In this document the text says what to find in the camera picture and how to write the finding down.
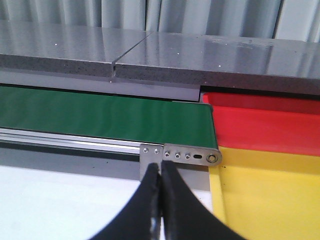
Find red plastic tray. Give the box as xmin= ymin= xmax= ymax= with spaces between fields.
xmin=202 ymin=92 xmax=320 ymax=156

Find green conveyor belt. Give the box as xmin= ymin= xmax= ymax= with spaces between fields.
xmin=0 ymin=86 xmax=218 ymax=148

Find grey pleated curtain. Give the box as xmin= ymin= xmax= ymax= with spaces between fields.
xmin=0 ymin=0 xmax=320 ymax=43

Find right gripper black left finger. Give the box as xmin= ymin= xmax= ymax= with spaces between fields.
xmin=92 ymin=163 xmax=161 ymax=240

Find steel conveyor support bracket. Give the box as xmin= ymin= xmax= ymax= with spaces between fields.
xmin=139 ymin=143 xmax=164 ymax=181

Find right grey stone slab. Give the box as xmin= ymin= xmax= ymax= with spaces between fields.
xmin=115 ymin=32 xmax=320 ymax=95

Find grey stone slab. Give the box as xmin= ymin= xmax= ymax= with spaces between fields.
xmin=115 ymin=32 xmax=320 ymax=95
xmin=0 ymin=20 xmax=150 ymax=77

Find aluminium conveyor side rail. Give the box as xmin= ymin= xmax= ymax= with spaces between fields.
xmin=0 ymin=126 xmax=142 ymax=155

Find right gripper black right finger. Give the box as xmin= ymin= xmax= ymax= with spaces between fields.
xmin=161 ymin=160 xmax=243 ymax=240

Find left grey stone slab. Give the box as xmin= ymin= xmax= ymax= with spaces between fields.
xmin=0 ymin=20 xmax=150 ymax=77

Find yellow plastic tray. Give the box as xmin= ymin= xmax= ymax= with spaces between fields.
xmin=209 ymin=147 xmax=320 ymax=240

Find steel conveyor end plate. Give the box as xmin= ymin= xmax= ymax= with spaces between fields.
xmin=163 ymin=143 xmax=223 ymax=167

